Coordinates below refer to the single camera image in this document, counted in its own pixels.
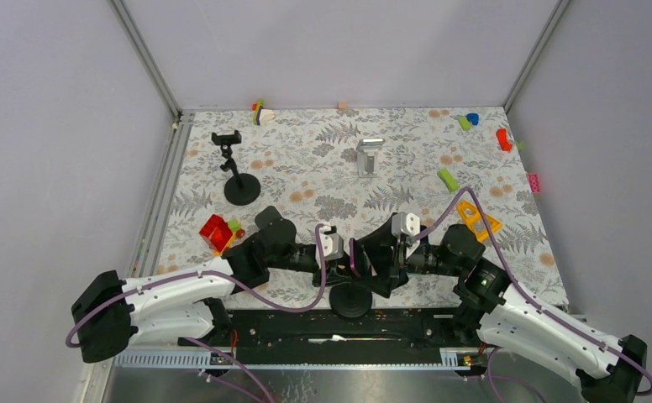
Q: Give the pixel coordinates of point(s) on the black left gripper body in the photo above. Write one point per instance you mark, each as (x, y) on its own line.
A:
(317, 274)

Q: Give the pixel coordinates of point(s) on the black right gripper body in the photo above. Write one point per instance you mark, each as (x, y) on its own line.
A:
(401, 251)

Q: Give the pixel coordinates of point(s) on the purple-edged smartphone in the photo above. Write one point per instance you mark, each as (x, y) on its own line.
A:
(352, 254)

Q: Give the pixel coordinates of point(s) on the black phone stand with phone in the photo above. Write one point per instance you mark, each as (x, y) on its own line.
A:
(350, 294)

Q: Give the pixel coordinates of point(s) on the black round-base phone stand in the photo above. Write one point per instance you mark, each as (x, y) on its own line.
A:
(242, 188)

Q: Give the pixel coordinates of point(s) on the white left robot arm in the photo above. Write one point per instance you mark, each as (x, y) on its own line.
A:
(114, 313)

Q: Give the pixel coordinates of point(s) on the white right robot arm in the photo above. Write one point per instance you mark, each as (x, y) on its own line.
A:
(501, 312)

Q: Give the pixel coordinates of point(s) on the silver metal phone stand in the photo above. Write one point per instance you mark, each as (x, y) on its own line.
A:
(367, 151)

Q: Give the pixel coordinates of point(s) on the green toy block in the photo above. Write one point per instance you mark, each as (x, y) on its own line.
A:
(449, 180)

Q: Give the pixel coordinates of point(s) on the floral patterned mat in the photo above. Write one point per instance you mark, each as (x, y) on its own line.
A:
(306, 163)

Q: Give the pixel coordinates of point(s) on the red toy car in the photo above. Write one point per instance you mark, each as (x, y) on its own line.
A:
(219, 234)

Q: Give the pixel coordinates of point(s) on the lime green block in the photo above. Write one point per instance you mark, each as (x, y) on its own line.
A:
(464, 123)

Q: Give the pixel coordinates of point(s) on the blue heart block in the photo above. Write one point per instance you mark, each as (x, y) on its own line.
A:
(473, 118)

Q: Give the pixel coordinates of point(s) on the stacked coloured blocks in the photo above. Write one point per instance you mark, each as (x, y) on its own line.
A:
(262, 115)

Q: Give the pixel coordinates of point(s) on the pink lego brick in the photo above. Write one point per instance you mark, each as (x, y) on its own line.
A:
(534, 182)

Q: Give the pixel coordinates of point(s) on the red curved block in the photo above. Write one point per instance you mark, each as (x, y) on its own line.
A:
(503, 140)

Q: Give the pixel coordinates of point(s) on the yellow triangular plastic frame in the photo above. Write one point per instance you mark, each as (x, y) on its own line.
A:
(472, 218)

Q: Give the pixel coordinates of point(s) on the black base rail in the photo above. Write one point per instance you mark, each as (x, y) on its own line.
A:
(382, 337)

